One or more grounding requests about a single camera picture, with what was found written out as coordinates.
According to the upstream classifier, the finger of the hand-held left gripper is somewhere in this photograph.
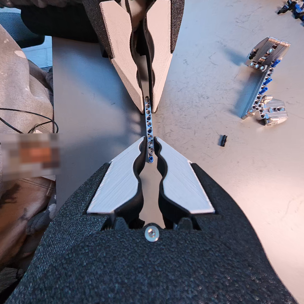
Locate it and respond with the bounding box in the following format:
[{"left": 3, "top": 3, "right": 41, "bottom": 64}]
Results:
[
  {"left": 100, "top": 1, "right": 145, "bottom": 114},
  {"left": 144, "top": 0, "right": 173, "bottom": 113}
]

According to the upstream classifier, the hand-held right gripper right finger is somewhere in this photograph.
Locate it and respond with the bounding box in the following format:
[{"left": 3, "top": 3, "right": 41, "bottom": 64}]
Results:
[{"left": 153, "top": 136, "right": 215, "bottom": 226}]

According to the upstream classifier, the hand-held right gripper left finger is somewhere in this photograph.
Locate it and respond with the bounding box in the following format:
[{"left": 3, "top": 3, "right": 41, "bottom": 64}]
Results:
[{"left": 87, "top": 136, "right": 146, "bottom": 224}]

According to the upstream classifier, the grey beam with blue pins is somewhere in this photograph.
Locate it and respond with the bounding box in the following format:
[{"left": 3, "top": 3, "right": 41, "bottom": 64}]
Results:
[{"left": 144, "top": 96, "right": 155, "bottom": 164}]

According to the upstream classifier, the grey desk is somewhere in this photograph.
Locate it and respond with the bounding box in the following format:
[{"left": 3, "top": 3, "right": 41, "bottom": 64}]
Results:
[{"left": 52, "top": 0, "right": 304, "bottom": 302}]

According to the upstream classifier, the black ribbed cloth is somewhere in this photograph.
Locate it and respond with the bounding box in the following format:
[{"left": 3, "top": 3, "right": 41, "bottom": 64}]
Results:
[{"left": 20, "top": 0, "right": 99, "bottom": 43}]

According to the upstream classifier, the dark blue chair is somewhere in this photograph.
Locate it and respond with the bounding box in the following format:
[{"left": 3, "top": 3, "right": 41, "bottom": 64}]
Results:
[{"left": 0, "top": 8, "right": 45, "bottom": 48}]

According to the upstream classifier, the long grey beam panel assembly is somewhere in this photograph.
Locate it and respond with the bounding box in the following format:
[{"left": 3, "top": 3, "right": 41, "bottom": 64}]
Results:
[{"left": 241, "top": 36, "right": 291, "bottom": 120}]

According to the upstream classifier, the silver curved toy panel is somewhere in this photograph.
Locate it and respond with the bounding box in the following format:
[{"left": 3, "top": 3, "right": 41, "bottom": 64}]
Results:
[{"left": 258, "top": 95, "right": 289, "bottom": 126}]

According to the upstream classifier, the pile of colourful toy pieces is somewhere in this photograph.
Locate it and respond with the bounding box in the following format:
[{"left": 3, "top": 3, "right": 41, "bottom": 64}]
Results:
[{"left": 277, "top": 0, "right": 304, "bottom": 26}]

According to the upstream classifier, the thin black cable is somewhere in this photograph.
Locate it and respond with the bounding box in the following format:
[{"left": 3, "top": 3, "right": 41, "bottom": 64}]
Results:
[{"left": 0, "top": 108, "right": 59, "bottom": 134}]

